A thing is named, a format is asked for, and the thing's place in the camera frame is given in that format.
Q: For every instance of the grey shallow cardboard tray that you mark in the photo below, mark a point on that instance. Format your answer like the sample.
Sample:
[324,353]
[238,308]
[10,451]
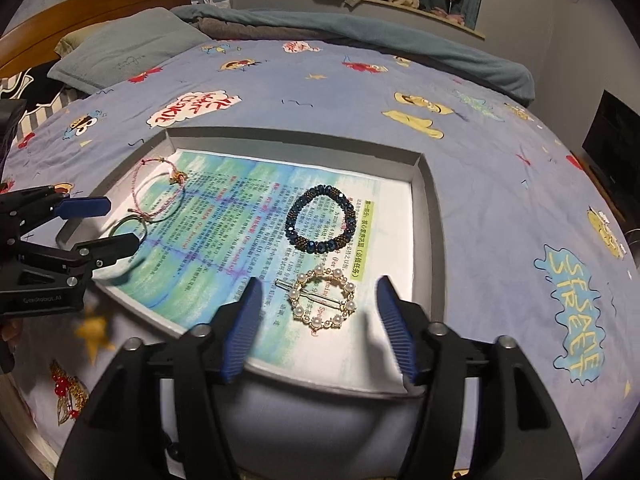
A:
[405,243]

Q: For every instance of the grey-green pillow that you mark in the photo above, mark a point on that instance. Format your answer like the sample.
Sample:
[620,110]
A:
[97,56]

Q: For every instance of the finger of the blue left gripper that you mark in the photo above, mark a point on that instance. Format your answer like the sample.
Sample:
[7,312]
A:
[88,207]

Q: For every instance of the teal folded blanket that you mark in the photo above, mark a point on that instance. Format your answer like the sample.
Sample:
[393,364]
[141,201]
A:
[511,78]

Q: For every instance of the blue Sesame Street bedsheet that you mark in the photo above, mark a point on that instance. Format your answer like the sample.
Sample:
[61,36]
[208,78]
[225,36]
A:
[531,249]

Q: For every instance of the wooden headboard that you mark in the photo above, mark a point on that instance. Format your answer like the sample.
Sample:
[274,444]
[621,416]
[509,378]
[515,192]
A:
[32,42]

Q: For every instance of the wooden window sill shelf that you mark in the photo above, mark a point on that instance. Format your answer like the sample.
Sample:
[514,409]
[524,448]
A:
[417,12]

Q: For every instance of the black television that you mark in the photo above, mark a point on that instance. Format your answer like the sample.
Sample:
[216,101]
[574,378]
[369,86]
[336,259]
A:
[612,143]

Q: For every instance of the pearl gold round hair clip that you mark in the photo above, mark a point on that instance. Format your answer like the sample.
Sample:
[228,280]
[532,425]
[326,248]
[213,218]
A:
[320,298]

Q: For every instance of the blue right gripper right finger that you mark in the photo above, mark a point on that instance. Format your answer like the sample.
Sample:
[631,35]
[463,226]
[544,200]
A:
[401,320]

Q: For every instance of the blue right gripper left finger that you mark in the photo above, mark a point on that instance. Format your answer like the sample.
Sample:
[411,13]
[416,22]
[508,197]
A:
[241,323]

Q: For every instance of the black white striped cushion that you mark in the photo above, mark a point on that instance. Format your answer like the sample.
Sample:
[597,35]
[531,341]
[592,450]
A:
[45,97]

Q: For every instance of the printed blue-green paper sheet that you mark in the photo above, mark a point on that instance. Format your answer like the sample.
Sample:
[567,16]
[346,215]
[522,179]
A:
[216,221]

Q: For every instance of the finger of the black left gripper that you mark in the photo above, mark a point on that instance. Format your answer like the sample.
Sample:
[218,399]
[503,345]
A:
[106,251]

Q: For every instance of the thin silver ring bangle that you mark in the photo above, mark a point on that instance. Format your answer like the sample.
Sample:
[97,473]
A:
[131,224]

